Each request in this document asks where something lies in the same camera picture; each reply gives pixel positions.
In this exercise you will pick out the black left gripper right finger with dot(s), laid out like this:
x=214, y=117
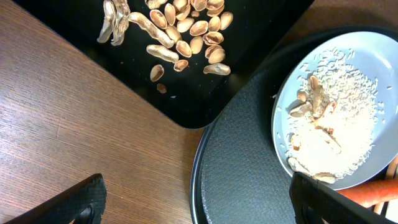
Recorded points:
x=314, y=202

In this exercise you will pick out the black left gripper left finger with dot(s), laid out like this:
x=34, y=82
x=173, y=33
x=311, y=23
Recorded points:
x=84, y=202

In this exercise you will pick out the orange carrot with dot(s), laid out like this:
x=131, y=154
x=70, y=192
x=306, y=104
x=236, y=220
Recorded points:
x=365, y=194

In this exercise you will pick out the white plastic fork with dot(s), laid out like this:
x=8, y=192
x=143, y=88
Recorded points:
x=392, y=211

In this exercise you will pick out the pile of white rice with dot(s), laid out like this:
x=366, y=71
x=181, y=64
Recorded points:
x=354, y=118

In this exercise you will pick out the grey plate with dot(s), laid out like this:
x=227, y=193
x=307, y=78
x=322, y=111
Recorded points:
x=372, y=52

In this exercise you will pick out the peanut shells pile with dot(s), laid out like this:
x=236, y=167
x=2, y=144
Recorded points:
x=182, y=28

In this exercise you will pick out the round black serving tray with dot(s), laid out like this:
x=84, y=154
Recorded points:
x=237, y=176

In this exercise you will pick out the wooden chopstick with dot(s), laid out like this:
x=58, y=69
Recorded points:
x=385, y=188

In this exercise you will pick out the black rectangular tray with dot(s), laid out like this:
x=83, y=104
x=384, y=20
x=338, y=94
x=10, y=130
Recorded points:
x=190, y=98

